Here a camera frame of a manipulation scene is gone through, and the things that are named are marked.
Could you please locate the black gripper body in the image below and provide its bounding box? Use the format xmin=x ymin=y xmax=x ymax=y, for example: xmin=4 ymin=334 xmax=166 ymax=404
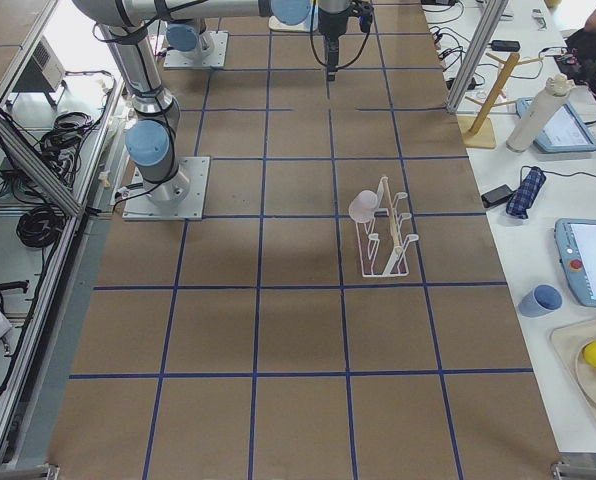
xmin=317 ymin=0 xmax=374 ymax=40

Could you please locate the pink plastic cup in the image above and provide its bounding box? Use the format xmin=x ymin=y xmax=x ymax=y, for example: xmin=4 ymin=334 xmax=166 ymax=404
xmin=348 ymin=190 xmax=379 ymax=224

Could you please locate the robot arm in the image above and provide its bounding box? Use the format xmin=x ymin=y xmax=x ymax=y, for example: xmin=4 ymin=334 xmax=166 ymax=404
xmin=75 ymin=1 xmax=373 ymax=216

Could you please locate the blue cup on desk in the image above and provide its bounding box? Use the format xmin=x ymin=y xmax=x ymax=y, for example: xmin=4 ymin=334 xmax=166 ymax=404
xmin=518 ymin=284 xmax=562 ymax=318

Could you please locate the wooden mug tree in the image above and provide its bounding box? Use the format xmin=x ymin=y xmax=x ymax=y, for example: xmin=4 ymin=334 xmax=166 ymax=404
xmin=457 ymin=52 xmax=542 ymax=149

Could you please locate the black power adapter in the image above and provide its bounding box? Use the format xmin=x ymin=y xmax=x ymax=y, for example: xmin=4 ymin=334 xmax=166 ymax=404
xmin=481 ymin=184 xmax=515 ymax=209

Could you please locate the folded blue umbrella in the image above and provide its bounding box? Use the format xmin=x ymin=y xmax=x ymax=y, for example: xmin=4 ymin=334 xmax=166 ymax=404
xmin=506 ymin=167 xmax=546 ymax=220

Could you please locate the teach pendant far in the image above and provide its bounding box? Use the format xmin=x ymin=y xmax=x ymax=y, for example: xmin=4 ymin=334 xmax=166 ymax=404
xmin=533 ymin=100 xmax=596 ymax=154

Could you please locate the teach pendant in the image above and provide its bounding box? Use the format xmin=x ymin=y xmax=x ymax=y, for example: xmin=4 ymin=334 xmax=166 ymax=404
xmin=554 ymin=218 xmax=596 ymax=307
xmin=533 ymin=100 xmax=596 ymax=154

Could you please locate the teach pendant near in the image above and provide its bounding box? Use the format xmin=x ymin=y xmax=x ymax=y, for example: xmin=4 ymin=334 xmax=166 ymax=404
xmin=554 ymin=218 xmax=596 ymax=307

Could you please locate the beige tray with fruit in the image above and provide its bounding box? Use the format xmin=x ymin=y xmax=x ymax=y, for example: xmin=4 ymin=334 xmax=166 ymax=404
xmin=550 ymin=318 xmax=596 ymax=423

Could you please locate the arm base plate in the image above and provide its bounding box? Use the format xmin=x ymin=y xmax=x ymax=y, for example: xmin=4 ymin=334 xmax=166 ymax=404
xmin=122 ymin=156 xmax=210 ymax=221
xmin=164 ymin=25 xmax=229 ymax=70

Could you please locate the aluminium frame post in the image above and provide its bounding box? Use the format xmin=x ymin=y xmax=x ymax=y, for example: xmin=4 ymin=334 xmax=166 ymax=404
xmin=446 ymin=0 xmax=508 ymax=114

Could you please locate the white wire cup rack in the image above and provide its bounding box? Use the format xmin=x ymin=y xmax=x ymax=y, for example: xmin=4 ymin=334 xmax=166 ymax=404
xmin=351 ymin=175 xmax=419 ymax=278

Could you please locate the black cable bundle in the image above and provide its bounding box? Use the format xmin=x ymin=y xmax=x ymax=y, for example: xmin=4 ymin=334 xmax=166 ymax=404
xmin=16 ymin=203 xmax=65 ymax=251

